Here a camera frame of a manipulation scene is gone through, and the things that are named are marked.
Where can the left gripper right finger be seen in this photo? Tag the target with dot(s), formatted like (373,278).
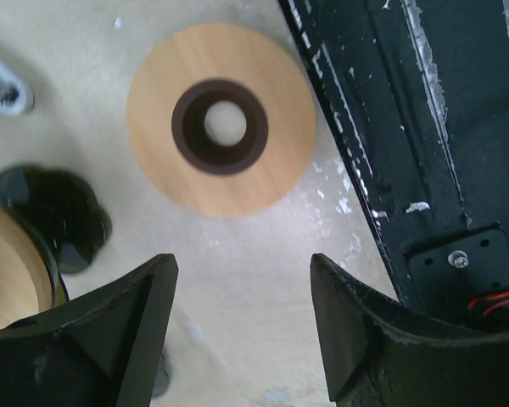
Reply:
(377,352)

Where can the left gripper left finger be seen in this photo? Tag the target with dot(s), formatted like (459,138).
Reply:
(100,349)

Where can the small blue stapler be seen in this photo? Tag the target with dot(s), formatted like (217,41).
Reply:
(16,94)

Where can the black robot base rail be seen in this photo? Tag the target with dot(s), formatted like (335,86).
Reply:
(416,94)

